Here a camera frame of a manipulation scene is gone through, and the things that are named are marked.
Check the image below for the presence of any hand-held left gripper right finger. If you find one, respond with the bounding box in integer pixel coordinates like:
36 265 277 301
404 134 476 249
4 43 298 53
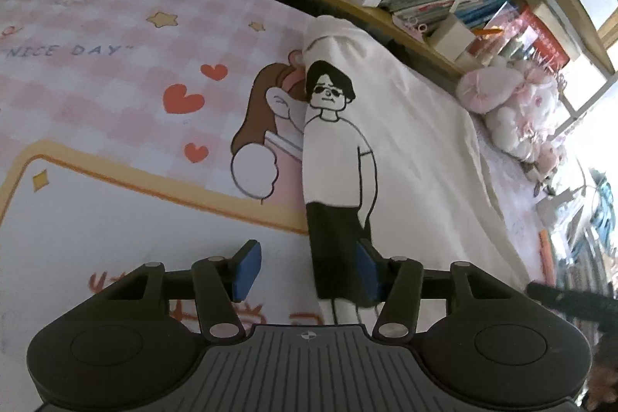
356 238 520 340

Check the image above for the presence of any orange highlighter pen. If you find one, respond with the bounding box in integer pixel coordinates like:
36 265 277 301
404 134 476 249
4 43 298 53
538 229 557 287

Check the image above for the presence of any pink checked cartoon mat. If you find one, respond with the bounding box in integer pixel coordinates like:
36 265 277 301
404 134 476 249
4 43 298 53
0 0 556 412

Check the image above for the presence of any cream printed t-shirt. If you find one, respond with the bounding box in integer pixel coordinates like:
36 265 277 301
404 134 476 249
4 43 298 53
300 14 534 327

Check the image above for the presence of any red printed package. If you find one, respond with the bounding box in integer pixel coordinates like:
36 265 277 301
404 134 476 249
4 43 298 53
519 4 580 65

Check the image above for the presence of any striped cloth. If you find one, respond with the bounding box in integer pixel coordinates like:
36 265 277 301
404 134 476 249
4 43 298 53
555 238 618 297

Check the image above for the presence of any white power strip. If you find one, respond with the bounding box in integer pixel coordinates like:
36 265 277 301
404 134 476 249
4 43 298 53
536 185 585 229

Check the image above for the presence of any pink white plush toy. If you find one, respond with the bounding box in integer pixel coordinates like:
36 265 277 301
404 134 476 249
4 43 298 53
456 57 568 174

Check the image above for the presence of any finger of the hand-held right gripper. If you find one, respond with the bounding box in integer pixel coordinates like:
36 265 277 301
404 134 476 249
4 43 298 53
526 281 618 331

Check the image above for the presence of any clear plastic package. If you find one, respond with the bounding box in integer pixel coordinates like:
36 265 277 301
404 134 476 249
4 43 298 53
475 2 537 60

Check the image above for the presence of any beige pen holder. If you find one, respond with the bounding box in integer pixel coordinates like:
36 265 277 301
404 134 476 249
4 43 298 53
427 13 476 60

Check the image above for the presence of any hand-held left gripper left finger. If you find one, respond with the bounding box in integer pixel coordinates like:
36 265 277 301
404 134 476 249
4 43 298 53
104 239 263 341

